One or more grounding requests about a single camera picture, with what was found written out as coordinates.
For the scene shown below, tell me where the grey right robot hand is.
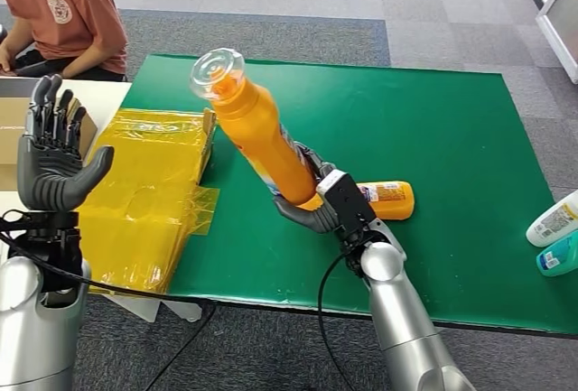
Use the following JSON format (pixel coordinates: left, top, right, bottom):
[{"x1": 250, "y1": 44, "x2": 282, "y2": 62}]
[{"x1": 272, "y1": 141, "x2": 340, "y2": 235}]

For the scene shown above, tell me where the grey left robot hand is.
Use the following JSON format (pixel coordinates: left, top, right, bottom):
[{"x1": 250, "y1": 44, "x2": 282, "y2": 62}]
[{"x1": 17, "y1": 74, "x2": 115, "y2": 213}]

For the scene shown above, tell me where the orange bottle clear cap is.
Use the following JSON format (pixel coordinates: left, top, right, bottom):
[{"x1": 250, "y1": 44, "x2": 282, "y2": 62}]
[
  {"x1": 189, "y1": 47, "x2": 324, "y2": 213},
  {"x1": 356, "y1": 180, "x2": 415, "y2": 222}
]

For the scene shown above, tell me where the white plastic bottle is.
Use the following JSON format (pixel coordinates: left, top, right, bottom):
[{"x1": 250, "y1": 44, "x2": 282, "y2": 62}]
[{"x1": 525, "y1": 191, "x2": 578, "y2": 249}]

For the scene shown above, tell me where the teal plastic bottle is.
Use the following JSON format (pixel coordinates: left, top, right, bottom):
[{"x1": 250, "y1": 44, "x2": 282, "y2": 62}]
[{"x1": 536, "y1": 231, "x2": 578, "y2": 277}]

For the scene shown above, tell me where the brown cardboard box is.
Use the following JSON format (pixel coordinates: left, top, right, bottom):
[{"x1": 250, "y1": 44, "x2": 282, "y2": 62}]
[{"x1": 0, "y1": 97, "x2": 98, "y2": 192}]

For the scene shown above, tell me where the dark laptop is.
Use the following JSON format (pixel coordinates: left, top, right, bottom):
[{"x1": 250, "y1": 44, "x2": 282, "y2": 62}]
[{"x1": 0, "y1": 77, "x2": 39, "y2": 98}]

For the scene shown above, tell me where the yellow plastic wrapped package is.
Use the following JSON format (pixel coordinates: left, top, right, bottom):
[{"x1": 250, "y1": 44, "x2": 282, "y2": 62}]
[{"x1": 76, "y1": 107, "x2": 221, "y2": 295}]

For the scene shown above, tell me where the person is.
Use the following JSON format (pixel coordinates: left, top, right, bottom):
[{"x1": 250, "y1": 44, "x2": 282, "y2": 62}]
[{"x1": 0, "y1": 0, "x2": 128, "y2": 81}]

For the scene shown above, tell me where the green table mat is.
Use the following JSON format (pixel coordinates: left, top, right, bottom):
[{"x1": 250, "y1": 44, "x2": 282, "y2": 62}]
[{"x1": 121, "y1": 54, "x2": 578, "y2": 337}]

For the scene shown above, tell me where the white framed board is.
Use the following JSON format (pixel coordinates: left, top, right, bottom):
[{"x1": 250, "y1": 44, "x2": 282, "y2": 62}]
[{"x1": 536, "y1": 0, "x2": 578, "y2": 84}]

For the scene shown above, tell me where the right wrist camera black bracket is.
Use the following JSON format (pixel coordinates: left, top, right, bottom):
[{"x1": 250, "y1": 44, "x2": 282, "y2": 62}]
[{"x1": 315, "y1": 168, "x2": 377, "y2": 243}]

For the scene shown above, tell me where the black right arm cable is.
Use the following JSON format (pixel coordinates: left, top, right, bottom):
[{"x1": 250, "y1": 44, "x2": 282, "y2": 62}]
[{"x1": 316, "y1": 253, "x2": 349, "y2": 391}]

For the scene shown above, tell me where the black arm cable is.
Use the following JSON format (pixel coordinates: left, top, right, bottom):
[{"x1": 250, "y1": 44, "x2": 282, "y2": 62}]
[
  {"x1": 0, "y1": 229, "x2": 217, "y2": 391},
  {"x1": 316, "y1": 253, "x2": 349, "y2": 391}
]

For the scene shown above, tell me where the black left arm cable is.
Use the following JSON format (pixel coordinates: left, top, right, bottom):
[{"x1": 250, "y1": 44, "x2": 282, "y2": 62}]
[{"x1": 0, "y1": 229, "x2": 217, "y2": 391}]

